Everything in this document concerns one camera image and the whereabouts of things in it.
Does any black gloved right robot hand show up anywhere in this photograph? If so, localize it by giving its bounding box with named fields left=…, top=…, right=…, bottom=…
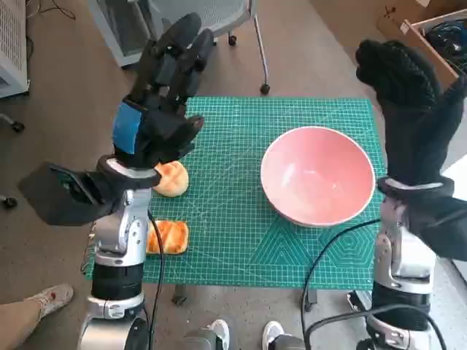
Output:
left=355, top=39, right=467, bottom=185

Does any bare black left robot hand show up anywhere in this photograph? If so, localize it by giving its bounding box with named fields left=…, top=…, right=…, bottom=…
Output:
left=111, top=12, right=216, bottom=168

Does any round toy bread bun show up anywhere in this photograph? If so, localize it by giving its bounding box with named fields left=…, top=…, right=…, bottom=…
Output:
left=151, top=160, right=190, bottom=198

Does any pink bowl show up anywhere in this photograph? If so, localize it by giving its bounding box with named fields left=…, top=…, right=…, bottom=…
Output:
left=260, top=126, right=376, bottom=228

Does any rectangular toy bread loaf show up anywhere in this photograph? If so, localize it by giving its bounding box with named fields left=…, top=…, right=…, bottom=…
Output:
left=145, top=219, right=190, bottom=255

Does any white furniture panel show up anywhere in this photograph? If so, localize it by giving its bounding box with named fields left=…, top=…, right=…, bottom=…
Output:
left=439, top=152, right=467, bottom=273

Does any brown cardboard box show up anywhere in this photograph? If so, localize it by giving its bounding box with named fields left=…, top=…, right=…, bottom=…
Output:
left=377, top=0, right=467, bottom=88

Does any grey metal cabinet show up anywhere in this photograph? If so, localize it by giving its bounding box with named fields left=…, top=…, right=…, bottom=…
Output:
left=87, top=0, right=165, bottom=69

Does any green cutting mat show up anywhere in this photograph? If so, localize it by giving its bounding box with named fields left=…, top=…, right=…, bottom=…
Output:
left=84, top=96, right=387, bottom=285

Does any grey mesh office chair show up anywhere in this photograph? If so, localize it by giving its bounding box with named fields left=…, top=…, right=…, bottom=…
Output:
left=149, top=0, right=273, bottom=95

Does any black table leg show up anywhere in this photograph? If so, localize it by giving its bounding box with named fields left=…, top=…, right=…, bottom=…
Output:
left=171, top=284, right=188, bottom=306
left=302, top=287, right=317, bottom=313

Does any white perforated appliance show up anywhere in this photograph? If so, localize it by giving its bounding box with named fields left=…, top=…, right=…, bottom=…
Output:
left=0, top=0, right=30, bottom=98

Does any person's leg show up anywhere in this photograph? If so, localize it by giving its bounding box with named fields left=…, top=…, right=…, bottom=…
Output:
left=0, top=284, right=74, bottom=350

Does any black cable bundle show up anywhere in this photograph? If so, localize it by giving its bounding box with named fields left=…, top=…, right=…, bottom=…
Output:
left=425, top=20, right=467, bottom=77

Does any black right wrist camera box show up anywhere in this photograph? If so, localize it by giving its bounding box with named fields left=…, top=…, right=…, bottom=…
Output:
left=399, top=196, right=467, bottom=262

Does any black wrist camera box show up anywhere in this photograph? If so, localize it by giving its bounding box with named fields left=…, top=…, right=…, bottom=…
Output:
left=18, top=162, right=125, bottom=227
left=399, top=196, right=467, bottom=262

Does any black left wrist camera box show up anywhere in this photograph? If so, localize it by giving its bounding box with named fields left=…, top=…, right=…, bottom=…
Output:
left=18, top=162, right=125, bottom=227

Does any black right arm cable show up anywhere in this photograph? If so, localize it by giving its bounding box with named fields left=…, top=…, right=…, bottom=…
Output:
left=301, top=218, right=448, bottom=350

